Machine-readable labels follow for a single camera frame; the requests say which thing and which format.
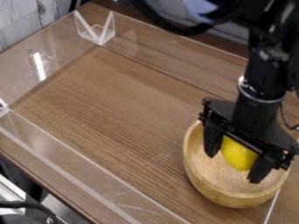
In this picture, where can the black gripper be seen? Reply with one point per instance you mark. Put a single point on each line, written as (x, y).
(247, 120)

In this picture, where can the yellow lemon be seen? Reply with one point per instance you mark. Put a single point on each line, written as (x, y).
(239, 156)

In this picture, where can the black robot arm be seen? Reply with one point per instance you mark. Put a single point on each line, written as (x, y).
(272, 23)

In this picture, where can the light wooden bowl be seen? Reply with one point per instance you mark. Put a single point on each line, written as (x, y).
(217, 181)

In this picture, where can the clear acrylic enclosure walls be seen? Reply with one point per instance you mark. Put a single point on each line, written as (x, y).
(95, 119)

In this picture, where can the clear acrylic corner bracket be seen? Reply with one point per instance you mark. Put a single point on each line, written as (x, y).
(99, 34)

